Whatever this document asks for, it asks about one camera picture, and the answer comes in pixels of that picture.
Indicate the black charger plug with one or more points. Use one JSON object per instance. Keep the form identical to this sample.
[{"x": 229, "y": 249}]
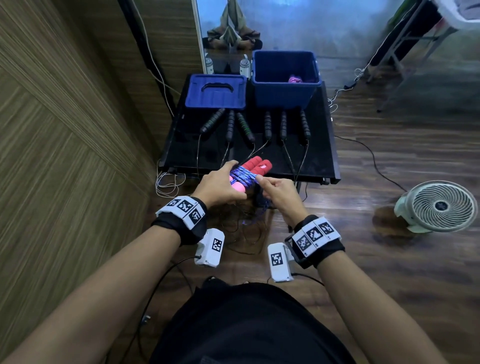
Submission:
[{"x": 349, "y": 87}]

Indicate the black pouch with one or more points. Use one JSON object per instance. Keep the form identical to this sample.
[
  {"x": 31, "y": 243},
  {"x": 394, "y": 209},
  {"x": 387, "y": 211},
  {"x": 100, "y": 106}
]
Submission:
[{"x": 225, "y": 65}]

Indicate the blue bin lid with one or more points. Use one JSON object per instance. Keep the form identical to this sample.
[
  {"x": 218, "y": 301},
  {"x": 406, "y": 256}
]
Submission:
[{"x": 198, "y": 99}]

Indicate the white floor fan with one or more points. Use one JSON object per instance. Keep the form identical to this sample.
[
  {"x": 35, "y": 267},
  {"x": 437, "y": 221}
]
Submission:
[{"x": 438, "y": 206}]

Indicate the person's right hand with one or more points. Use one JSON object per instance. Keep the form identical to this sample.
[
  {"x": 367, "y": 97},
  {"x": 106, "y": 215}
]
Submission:
[{"x": 285, "y": 198}]

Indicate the person's left hand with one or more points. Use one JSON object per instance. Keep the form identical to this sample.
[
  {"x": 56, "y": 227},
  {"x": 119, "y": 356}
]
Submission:
[{"x": 221, "y": 187}]

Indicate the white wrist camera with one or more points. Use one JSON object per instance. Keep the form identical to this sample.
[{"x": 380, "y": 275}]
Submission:
[
  {"x": 210, "y": 249},
  {"x": 279, "y": 264}
]

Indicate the black wristband with marker tags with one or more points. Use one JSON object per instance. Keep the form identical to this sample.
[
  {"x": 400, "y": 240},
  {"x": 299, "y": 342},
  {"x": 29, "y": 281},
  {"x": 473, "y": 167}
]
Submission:
[
  {"x": 315, "y": 240},
  {"x": 182, "y": 219}
]

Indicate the person's black clothing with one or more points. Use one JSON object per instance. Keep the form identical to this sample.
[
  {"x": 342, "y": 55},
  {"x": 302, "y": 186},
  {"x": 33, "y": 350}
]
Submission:
[{"x": 251, "y": 326}]

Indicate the person's left forearm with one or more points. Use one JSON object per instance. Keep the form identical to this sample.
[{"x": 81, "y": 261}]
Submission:
[{"x": 97, "y": 300}]

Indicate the black glossy low table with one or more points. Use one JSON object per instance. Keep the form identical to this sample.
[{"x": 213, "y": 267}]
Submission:
[{"x": 180, "y": 157}]

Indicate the person's right forearm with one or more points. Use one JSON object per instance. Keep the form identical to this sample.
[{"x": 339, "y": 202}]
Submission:
[{"x": 375, "y": 311}]

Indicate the blue plastic bin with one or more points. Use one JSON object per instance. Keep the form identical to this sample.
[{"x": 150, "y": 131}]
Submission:
[{"x": 285, "y": 95}]

